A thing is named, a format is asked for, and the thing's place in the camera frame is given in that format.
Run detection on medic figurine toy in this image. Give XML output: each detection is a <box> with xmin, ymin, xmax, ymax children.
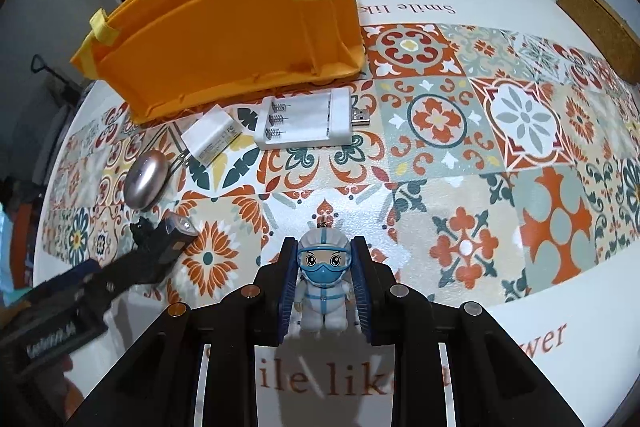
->
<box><xmin>294</xmin><ymin>227</ymin><xmax>354</xmax><ymax>334</ymax></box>

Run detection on black small flashlight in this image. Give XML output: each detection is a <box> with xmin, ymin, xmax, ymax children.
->
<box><xmin>130</xmin><ymin>211</ymin><xmax>200</xmax><ymax>277</ymax></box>

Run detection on silver egg-shaped speaker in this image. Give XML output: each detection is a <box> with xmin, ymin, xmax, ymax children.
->
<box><xmin>122</xmin><ymin>150</ymin><xmax>169</xmax><ymax>210</ymax></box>

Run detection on white battery charger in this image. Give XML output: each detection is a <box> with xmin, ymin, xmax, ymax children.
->
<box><xmin>254</xmin><ymin>87</ymin><xmax>371</xmax><ymax>150</ymax></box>

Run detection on white usb wall plug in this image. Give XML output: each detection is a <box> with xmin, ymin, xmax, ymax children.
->
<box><xmin>171</xmin><ymin>105</ymin><xmax>242</xmax><ymax>168</ymax></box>

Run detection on patterned tile table mat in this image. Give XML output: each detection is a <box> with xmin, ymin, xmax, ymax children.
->
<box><xmin>40</xmin><ymin>24</ymin><xmax>639</xmax><ymax>306</ymax></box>

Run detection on orange plastic crate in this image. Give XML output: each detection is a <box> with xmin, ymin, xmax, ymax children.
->
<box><xmin>72</xmin><ymin>0</ymin><xmax>364</xmax><ymax>122</ymax></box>

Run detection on woven cork box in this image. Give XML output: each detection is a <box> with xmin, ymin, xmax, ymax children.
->
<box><xmin>556</xmin><ymin>0</ymin><xmax>640</xmax><ymax>84</ymax></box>

